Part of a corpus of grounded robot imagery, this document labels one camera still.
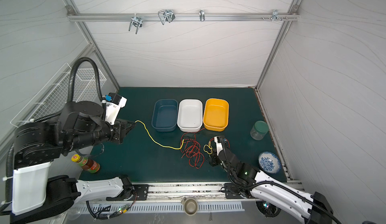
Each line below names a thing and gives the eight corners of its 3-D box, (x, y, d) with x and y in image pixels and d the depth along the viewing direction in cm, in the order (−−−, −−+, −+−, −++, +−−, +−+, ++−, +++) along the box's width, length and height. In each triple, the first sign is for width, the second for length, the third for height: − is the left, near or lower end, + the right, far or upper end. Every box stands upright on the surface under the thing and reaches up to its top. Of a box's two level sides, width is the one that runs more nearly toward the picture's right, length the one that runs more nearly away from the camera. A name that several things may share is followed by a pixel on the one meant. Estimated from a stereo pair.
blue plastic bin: (152, 133, 98) (149, 127, 92) (158, 105, 113) (156, 99, 107) (176, 133, 98) (175, 127, 92) (179, 105, 113) (178, 99, 107)
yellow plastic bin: (203, 132, 98) (204, 127, 93) (202, 103, 114) (203, 97, 108) (230, 132, 98) (232, 127, 93) (226, 103, 114) (227, 97, 109)
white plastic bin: (176, 132, 97) (175, 127, 92) (179, 104, 112) (178, 99, 107) (203, 132, 97) (203, 127, 92) (202, 104, 112) (202, 99, 107)
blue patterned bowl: (255, 163, 86) (258, 160, 81) (261, 152, 90) (265, 148, 86) (273, 176, 81) (277, 174, 77) (279, 164, 86) (283, 160, 81)
